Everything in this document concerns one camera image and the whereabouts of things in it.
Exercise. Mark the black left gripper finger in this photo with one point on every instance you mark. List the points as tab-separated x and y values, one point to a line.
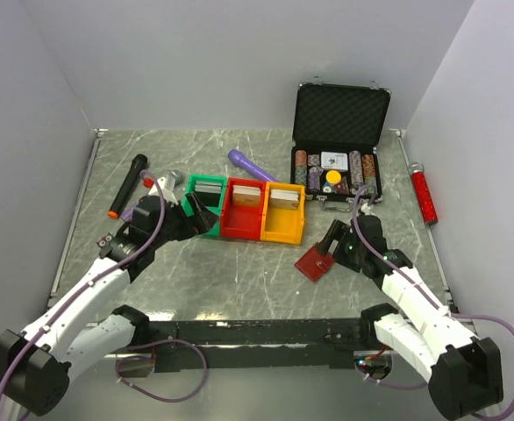
200	213
208	225

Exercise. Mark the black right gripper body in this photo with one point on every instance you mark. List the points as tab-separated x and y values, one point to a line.
348	253

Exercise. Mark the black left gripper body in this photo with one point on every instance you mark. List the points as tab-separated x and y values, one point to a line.
177	225

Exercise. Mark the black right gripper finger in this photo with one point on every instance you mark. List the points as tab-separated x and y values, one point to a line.
335	231
323	248

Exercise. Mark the red leather card holder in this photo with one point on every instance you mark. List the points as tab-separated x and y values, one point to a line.
313	265

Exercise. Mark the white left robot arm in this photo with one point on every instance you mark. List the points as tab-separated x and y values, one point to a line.
38	364

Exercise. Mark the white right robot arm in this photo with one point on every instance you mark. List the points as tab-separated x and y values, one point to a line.
462	371

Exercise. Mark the green plastic card bin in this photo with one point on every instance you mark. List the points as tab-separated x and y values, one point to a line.
210	189

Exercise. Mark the red plastic card bin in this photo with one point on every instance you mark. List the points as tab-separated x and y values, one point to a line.
242	211

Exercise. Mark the yellow plastic card bin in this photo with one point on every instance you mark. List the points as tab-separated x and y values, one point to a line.
283	217

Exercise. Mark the white playing card deck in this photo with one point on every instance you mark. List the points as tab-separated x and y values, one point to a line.
334	161

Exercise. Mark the red owl card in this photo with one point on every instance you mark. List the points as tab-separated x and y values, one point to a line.
104	240

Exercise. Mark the yellow poker dealer chip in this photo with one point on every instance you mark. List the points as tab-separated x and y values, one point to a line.
333	177

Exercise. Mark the purple glitter toy microphone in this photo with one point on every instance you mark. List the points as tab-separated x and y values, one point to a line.
174	174

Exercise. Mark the purple plastic toy microphone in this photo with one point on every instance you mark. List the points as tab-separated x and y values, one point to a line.
238	159

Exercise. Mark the black toy microphone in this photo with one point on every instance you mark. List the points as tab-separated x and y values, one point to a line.
138	164

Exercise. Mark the black poker chip case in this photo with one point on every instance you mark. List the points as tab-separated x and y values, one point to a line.
343	119

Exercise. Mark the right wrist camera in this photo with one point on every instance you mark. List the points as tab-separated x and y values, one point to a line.
363	207

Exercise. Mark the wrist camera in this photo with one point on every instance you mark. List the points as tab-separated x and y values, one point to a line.
165	186
363	207

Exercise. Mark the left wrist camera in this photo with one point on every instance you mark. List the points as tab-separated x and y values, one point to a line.
165	186

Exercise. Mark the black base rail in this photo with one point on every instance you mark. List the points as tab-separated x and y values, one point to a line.
331	342

